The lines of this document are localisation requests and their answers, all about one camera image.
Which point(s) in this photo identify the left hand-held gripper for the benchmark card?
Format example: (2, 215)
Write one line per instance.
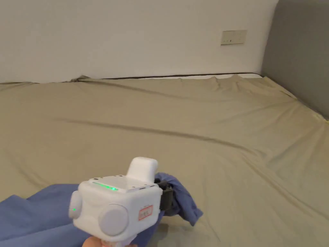
(115, 203)

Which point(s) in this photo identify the blue garment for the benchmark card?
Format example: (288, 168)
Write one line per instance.
(33, 213)

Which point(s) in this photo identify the person's left hand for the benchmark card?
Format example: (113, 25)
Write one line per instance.
(93, 243)

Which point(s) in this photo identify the bed with beige sheet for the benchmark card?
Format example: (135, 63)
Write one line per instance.
(180, 128)

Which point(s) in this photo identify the grey padded headboard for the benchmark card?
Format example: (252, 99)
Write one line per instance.
(298, 51)

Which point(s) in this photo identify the beige wall socket panel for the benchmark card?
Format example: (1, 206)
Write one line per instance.
(234, 37)

